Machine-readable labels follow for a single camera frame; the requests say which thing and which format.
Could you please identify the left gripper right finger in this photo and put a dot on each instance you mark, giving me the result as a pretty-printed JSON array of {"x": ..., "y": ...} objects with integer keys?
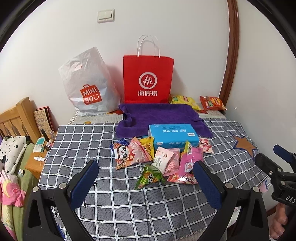
[{"x": 210, "y": 184}]

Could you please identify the red white jelly packet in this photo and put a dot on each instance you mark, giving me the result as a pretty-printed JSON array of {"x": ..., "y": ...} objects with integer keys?
[{"x": 206, "y": 146}]

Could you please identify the orange chips bag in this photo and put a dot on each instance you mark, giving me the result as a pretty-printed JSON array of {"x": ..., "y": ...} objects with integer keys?
[{"x": 212, "y": 103}]

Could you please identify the yellow chips bag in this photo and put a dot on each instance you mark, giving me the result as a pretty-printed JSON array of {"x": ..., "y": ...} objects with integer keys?
[{"x": 180, "y": 99}]

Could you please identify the red strawberry candy packet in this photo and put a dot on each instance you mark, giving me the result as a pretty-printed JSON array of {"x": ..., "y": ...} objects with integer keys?
[{"x": 187, "y": 179}]

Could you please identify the white Miniso plastic bag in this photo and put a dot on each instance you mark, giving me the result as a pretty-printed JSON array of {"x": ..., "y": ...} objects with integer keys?
[{"x": 88, "y": 84}]

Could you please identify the light pink snack packet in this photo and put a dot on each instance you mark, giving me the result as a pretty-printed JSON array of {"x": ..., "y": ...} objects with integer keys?
[{"x": 140, "y": 150}]

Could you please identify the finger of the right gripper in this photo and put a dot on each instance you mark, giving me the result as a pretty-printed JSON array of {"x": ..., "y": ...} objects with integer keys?
[
  {"x": 268, "y": 166},
  {"x": 285, "y": 151}
]

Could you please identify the red Haidilao paper bag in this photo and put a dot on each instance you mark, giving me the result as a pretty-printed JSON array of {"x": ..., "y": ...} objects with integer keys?
[{"x": 147, "y": 78}]

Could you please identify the magenta snack bag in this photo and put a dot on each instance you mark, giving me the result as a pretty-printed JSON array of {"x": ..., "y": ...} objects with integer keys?
[{"x": 189, "y": 156}]

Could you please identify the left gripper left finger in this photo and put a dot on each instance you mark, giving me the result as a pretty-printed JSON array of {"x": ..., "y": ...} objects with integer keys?
[{"x": 81, "y": 183}]

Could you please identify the green snack packet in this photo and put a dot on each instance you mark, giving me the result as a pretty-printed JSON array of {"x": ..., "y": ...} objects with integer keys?
[{"x": 150, "y": 174}]

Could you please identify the blue tissue pack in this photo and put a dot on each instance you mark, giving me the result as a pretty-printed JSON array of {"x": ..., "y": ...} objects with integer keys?
[{"x": 173, "y": 135}]

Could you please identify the grey checked tablecloth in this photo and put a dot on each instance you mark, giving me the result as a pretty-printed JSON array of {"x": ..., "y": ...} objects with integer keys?
[{"x": 116, "y": 211}]

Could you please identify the white wall switch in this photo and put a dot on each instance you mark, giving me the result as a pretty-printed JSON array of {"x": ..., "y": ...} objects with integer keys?
[{"x": 105, "y": 16}]

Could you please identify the panda print snack packet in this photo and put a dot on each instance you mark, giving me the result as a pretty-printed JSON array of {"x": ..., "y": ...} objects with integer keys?
[{"x": 126, "y": 155}]

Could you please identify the pale pink milk snack packet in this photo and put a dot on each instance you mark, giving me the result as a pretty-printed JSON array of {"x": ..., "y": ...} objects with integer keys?
[{"x": 167, "y": 161}]

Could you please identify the pink star plush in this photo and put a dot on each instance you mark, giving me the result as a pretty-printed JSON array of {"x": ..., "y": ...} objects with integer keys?
[{"x": 11, "y": 193}]

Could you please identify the brown wooden door frame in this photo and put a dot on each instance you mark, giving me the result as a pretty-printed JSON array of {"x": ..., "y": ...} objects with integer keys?
[{"x": 233, "y": 50}]

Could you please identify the wooden bedside table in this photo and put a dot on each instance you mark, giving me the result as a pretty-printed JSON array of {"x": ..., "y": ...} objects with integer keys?
[{"x": 35, "y": 166}]

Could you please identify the green blanket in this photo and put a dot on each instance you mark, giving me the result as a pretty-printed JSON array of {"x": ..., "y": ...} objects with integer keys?
[{"x": 26, "y": 183}]

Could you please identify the person's right hand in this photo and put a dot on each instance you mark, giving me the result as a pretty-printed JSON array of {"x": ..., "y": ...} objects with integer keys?
[{"x": 280, "y": 219}]

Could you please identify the patterned book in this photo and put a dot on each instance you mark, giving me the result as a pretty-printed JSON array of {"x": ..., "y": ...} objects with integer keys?
[{"x": 44, "y": 121}]

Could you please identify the yellow snack packet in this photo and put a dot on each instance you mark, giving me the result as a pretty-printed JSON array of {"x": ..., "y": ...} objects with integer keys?
[{"x": 148, "y": 144}]

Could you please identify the white spotted pillow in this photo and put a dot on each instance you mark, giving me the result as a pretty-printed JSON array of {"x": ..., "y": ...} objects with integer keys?
[{"x": 12, "y": 149}]

